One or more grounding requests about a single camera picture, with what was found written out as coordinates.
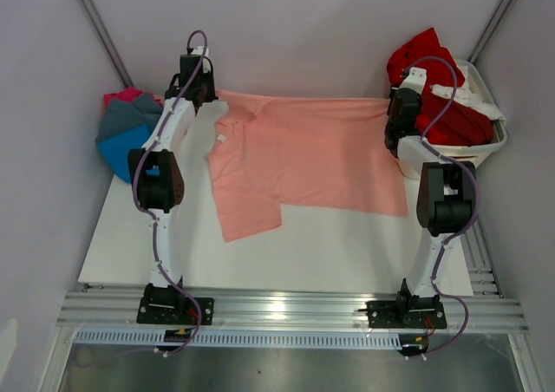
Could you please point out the magenta folded shirt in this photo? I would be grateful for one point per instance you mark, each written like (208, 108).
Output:
(126, 95)

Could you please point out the grey blue folded shirt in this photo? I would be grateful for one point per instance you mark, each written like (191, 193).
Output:
(122, 116)

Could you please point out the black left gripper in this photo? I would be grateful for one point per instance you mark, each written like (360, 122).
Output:
(211, 96)

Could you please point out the right aluminium corner post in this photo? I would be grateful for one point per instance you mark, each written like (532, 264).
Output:
(500, 12)

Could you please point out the dark red shirt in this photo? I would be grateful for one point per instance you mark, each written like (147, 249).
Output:
(459, 126)

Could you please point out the white slotted cable duct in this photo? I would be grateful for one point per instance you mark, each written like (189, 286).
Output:
(242, 339)

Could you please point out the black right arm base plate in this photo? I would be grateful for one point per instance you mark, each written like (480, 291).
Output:
(416, 314)

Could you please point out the left aluminium corner post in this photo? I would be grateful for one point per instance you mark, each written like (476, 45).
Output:
(95, 20)

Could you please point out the white laundry basket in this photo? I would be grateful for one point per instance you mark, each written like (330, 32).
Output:
(476, 154)

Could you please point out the white shirt in basket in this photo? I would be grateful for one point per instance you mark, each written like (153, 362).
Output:
(467, 98)

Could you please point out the salmon pink t shirt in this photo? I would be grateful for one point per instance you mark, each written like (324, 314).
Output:
(272, 151)

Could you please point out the bright red shirt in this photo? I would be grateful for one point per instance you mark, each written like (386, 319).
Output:
(426, 50)

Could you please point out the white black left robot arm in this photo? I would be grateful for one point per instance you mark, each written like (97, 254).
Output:
(158, 187)

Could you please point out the blue folded t shirt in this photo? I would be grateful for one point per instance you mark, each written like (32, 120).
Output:
(114, 150)

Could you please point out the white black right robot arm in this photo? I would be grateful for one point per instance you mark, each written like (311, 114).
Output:
(447, 199)

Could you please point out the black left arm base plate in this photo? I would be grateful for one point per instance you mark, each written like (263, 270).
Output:
(165, 306)

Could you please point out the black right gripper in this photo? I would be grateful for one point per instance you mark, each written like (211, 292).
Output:
(393, 92)

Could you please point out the aluminium corner post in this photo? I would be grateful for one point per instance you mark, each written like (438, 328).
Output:
(95, 20)
(500, 12)

